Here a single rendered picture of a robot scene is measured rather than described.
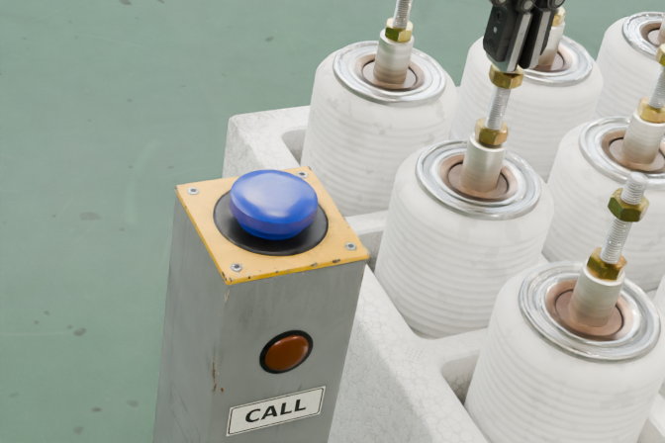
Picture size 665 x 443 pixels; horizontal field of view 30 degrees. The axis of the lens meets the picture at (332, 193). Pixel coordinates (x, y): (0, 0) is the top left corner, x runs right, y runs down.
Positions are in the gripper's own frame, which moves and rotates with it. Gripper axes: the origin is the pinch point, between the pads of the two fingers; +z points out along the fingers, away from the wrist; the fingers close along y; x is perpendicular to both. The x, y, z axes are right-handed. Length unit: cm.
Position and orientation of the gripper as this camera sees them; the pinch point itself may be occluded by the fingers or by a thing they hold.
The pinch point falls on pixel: (518, 33)
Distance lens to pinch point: 68.6
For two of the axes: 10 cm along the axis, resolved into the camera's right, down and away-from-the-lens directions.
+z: -1.5, 7.9, 5.9
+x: 4.6, 5.9, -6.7
